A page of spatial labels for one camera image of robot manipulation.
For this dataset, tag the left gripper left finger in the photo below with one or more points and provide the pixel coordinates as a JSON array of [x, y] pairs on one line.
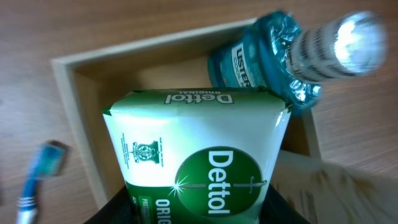
[[118, 210]]

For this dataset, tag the white cardboard box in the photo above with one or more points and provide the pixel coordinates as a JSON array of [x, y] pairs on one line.
[[92, 81]]

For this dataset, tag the blue white toothbrush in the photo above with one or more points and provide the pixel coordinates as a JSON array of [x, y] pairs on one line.
[[47, 162]]

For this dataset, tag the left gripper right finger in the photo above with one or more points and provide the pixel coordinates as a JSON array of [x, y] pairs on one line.
[[275, 210]]

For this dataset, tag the white lotion tube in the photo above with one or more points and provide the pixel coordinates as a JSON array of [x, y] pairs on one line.
[[324, 192]]

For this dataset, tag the blue mouthwash bottle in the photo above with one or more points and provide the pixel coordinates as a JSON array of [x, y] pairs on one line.
[[276, 53]]

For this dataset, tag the green Dettol soap bar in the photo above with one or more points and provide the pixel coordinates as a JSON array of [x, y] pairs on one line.
[[198, 155]]

